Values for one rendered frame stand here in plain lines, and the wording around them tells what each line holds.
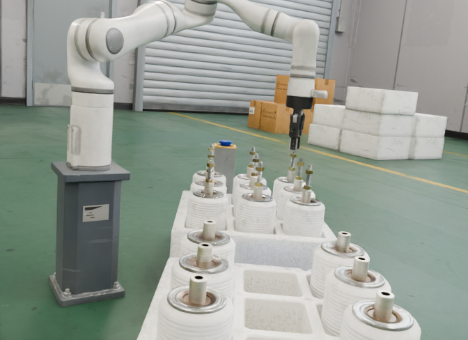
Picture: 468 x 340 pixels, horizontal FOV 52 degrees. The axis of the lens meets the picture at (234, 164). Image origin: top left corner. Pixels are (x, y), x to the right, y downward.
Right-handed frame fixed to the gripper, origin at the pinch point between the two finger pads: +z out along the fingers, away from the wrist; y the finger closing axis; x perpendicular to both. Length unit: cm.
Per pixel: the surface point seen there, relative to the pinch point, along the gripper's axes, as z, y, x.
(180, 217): 17.5, 28.3, -23.1
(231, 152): 5.7, -8.5, -20.3
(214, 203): 11.3, 33.0, -13.4
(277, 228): 17.4, 25.0, 0.7
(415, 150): 27, -272, 70
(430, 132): 13, -286, 82
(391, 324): 10, 79, 22
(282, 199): 12.6, 14.7, -0.1
